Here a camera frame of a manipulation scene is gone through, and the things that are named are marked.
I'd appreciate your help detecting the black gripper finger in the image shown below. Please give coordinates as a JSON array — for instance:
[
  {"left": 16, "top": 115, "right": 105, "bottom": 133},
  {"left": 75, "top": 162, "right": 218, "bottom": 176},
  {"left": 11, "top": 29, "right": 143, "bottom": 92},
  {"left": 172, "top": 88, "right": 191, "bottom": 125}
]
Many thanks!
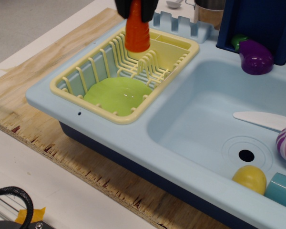
[
  {"left": 115, "top": 0, "right": 132, "bottom": 19},
  {"left": 141, "top": 0, "right": 159, "bottom": 23}
]

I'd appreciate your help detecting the orange toy carrot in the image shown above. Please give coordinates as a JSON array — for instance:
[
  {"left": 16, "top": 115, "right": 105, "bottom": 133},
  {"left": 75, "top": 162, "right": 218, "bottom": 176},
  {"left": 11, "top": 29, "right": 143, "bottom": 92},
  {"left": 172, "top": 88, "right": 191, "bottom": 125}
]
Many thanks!
[{"left": 125, "top": 0, "right": 150, "bottom": 52}]

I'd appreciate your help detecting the light green plastic plate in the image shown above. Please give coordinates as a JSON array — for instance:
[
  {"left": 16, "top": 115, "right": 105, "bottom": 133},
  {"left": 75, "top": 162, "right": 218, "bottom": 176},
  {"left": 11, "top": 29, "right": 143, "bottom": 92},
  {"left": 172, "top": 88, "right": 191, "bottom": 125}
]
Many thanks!
[{"left": 83, "top": 77, "right": 152, "bottom": 116}]

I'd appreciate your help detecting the yellow plastic dish rack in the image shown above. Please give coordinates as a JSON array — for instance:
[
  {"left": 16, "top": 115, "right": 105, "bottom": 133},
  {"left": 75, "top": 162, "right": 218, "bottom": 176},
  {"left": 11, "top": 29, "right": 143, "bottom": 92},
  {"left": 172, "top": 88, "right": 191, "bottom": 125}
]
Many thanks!
[{"left": 50, "top": 28, "right": 199, "bottom": 125}]

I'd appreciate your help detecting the silver metal pot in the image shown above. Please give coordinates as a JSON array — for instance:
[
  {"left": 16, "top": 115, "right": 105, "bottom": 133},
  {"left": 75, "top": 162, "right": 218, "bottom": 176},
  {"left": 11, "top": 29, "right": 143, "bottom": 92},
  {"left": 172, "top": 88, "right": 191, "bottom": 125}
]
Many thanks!
[{"left": 185, "top": 0, "right": 225, "bottom": 30}]

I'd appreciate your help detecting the purple toy eggplant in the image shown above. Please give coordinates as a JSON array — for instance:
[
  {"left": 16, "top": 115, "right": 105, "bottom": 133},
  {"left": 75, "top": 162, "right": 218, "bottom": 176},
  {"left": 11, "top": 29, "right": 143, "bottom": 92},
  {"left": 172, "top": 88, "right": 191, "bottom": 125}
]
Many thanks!
[{"left": 231, "top": 34, "right": 274, "bottom": 75}]

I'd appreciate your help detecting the dark blue faucet tower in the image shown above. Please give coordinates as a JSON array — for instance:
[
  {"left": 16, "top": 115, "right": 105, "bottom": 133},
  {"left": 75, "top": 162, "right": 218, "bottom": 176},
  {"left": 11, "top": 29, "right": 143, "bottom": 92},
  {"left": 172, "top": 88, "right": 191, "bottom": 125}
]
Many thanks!
[{"left": 216, "top": 0, "right": 286, "bottom": 65}]

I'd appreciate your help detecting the plywood base board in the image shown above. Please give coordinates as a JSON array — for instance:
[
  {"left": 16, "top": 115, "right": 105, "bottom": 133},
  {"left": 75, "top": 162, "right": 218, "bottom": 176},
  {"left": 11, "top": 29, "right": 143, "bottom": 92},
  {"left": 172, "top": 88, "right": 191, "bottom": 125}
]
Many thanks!
[{"left": 0, "top": 6, "right": 224, "bottom": 229}]

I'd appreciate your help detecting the light blue toy sink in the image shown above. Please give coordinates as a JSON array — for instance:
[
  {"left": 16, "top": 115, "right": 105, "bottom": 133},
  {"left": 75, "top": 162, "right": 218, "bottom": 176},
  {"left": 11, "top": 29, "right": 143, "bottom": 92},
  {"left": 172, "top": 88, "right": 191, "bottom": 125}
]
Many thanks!
[{"left": 26, "top": 21, "right": 286, "bottom": 229}]

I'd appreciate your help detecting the white plastic toy knife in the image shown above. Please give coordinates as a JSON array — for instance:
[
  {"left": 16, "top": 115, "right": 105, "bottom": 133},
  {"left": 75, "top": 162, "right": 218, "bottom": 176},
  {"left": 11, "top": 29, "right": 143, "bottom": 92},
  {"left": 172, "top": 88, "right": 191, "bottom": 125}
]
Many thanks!
[{"left": 233, "top": 111, "right": 286, "bottom": 131}]

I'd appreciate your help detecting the yellow toy lemon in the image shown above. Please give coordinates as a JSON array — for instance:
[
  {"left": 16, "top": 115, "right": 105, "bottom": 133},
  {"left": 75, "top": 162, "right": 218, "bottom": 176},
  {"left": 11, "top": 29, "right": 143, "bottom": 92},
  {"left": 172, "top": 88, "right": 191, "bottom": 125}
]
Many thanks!
[{"left": 232, "top": 165, "right": 267, "bottom": 195}]

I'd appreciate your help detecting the teal plastic cup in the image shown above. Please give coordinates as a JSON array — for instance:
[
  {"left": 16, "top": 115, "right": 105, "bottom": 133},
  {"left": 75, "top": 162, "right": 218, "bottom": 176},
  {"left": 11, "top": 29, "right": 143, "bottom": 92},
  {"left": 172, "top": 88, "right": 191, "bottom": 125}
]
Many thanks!
[{"left": 264, "top": 173, "right": 286, "bottom": 207}]

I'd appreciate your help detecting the yellow masking tape piece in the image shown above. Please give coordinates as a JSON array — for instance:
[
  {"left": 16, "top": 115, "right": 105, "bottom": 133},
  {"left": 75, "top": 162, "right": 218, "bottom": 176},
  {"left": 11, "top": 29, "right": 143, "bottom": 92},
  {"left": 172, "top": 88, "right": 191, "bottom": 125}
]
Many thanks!
[{"left": 15, "top": 207, "right": 46, "bottom": 224}]

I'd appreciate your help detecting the black braided cable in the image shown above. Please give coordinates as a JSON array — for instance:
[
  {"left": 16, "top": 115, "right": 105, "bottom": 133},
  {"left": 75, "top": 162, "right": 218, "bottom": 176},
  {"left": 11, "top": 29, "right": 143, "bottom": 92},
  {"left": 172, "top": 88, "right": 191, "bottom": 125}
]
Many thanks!
[{"left": 0, "top": 186, "right": 34, "bottom": 229}]

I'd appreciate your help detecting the dark metal bracket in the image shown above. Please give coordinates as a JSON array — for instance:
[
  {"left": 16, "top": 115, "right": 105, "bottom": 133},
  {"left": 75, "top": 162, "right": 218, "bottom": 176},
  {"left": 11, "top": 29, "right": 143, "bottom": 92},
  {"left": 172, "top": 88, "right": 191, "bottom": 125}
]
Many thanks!
[{"left": 0, "top": 221, "right": 53, "bottom": 229}]

